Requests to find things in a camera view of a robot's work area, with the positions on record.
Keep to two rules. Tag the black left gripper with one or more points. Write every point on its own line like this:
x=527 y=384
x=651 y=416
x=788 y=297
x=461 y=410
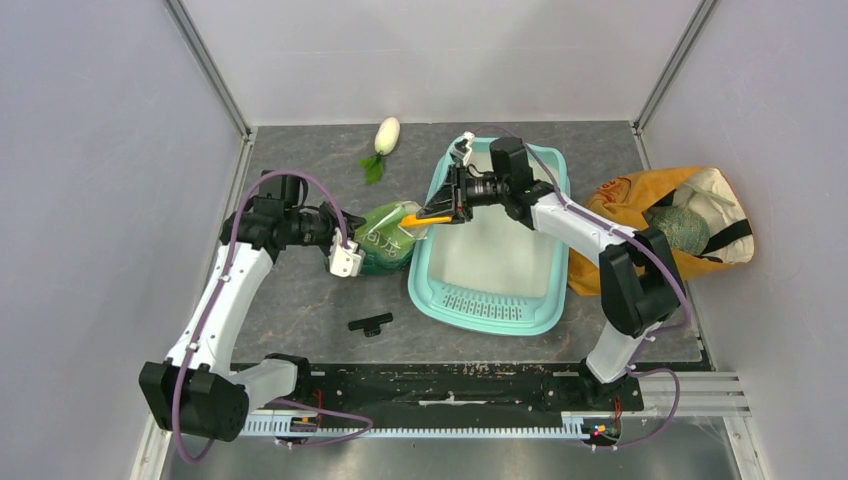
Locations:
x=350 y=222

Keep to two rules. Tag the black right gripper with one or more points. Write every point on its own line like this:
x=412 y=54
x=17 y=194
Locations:
x=450 y=199

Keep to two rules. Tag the orange plastic scoop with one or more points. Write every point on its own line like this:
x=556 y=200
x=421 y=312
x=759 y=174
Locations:
x=412 y=221

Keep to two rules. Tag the green litter bag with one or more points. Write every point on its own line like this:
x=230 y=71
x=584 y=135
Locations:
x=387 y=247

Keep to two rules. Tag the teal plastic litter box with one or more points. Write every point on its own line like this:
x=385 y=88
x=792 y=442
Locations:
x=491 y=274

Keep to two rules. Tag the black bag clip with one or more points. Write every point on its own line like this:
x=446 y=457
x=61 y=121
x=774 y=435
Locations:
x=370 y=326

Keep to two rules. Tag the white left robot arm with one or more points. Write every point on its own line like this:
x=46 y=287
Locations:
x=194 y=390

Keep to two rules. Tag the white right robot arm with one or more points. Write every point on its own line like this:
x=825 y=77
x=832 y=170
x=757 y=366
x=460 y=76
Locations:
x=640 y=283

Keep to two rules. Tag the white toy radish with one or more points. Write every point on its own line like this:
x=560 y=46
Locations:
x=385 y=141

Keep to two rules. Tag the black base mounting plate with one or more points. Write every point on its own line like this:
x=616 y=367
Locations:
x=459 y=395

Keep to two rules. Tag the green netted melon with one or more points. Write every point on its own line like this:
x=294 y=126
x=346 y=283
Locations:
x=684 y=229

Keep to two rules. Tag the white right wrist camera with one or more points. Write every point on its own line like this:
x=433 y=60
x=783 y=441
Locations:
x=462 y=149

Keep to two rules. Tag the white slotted cable duct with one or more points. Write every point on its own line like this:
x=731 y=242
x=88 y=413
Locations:
x=285 y=426

